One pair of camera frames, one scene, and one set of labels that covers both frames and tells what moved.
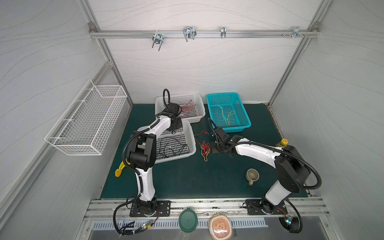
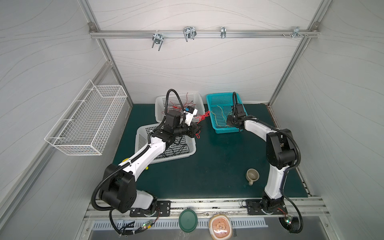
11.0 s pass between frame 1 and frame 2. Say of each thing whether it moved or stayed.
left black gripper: moved
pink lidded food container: stayed
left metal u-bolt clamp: stayed
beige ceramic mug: stayed
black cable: stayed
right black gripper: moved
